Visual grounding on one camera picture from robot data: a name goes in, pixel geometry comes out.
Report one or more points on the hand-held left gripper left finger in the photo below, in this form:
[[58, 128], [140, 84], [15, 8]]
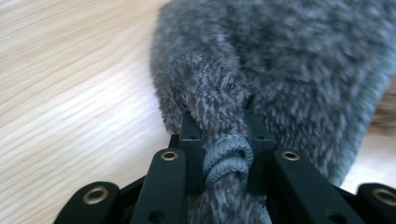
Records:
[[193, 140]]

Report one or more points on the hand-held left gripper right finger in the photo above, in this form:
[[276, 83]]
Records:
[[261, 140]]

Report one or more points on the grey fluffy doll garment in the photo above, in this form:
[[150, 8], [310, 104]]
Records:
[[295, 62]]

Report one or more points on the brown teddy bear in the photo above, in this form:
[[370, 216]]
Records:
[[386, 112]]

